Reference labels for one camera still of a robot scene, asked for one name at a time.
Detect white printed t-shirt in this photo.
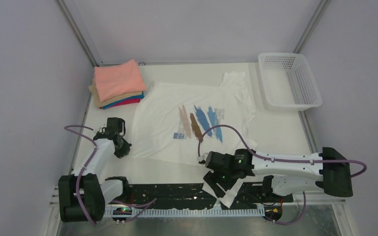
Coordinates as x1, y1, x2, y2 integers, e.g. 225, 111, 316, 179
128, 71, 259, 209

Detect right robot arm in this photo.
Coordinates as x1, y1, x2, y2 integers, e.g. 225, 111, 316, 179
198, 147, 353, 202

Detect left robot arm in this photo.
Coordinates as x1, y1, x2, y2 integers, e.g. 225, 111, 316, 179
58, 118, 131, 224

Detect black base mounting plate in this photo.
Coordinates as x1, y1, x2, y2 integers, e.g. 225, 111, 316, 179
116, 182, 293, 210

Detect folded magenta t-shirt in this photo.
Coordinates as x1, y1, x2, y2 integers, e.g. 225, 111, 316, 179
111, 98, 141, 107

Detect folded tan t-shirt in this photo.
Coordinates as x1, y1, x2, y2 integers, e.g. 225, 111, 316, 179
89, 82, 142, 108

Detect folded pink t-shirt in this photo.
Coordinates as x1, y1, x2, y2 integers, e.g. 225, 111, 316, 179
94, 59, 146, 101

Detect white plastic laundry basket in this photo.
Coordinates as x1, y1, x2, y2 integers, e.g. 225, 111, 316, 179
258, 53, 322, 112

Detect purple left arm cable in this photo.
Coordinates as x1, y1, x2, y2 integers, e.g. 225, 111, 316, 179
64, 125, 157, 227

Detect white slotted cable duct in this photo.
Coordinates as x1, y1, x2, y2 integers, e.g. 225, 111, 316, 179
102, 206, 265, 219

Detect aluminium frame rail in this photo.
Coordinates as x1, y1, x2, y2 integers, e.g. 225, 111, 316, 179
55, 0, 99, 67

